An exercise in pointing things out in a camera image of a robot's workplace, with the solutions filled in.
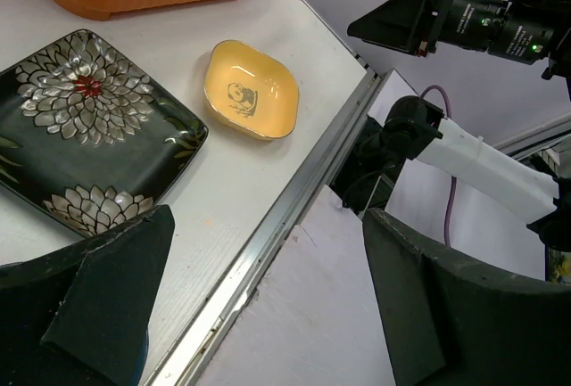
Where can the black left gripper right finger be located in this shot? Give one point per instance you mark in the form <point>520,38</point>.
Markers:
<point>451,319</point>

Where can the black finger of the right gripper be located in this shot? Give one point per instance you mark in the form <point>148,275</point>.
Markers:
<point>396,25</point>

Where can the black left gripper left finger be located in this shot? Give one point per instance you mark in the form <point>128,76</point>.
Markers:
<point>79,315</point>

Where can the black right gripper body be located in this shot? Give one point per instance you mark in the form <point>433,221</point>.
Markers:
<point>524,31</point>

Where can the yellow panda dish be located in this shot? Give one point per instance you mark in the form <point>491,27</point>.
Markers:
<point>250,91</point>

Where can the black floral square plate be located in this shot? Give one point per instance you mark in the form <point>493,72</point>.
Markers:
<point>90,138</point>

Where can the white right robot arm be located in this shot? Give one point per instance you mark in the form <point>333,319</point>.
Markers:
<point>417,130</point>

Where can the aluminium table edge rail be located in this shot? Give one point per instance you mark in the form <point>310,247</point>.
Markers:
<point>194,348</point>

